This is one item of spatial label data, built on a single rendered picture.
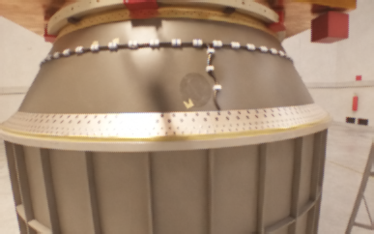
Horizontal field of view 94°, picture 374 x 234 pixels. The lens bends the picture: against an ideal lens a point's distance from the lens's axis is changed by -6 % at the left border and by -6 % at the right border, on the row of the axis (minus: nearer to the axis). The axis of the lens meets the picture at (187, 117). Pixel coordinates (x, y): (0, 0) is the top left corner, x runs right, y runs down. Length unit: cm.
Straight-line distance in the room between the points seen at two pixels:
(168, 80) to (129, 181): 35
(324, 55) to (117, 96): 901
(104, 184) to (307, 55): 854
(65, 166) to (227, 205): 57
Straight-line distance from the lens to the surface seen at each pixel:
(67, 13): 109
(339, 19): 142
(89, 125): 66
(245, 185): 70
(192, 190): 63
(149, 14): 87
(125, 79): 69
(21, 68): 756
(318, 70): 908
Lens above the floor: 129
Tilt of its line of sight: 7 degrees down
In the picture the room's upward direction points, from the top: 1 degrees counter-clockwise
